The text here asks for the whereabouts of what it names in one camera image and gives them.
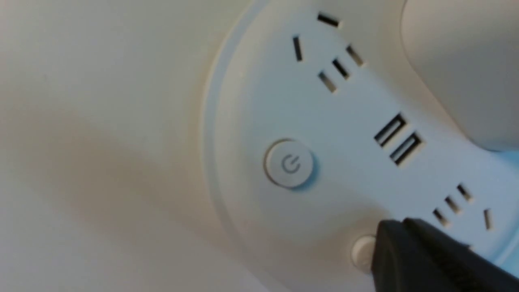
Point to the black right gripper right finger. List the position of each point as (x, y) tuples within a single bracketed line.
[(467, 270)]

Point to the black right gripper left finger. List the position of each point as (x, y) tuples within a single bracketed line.
[(401, 264)]

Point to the white desk lamp with sockets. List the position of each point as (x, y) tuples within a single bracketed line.
[(317, 126)]

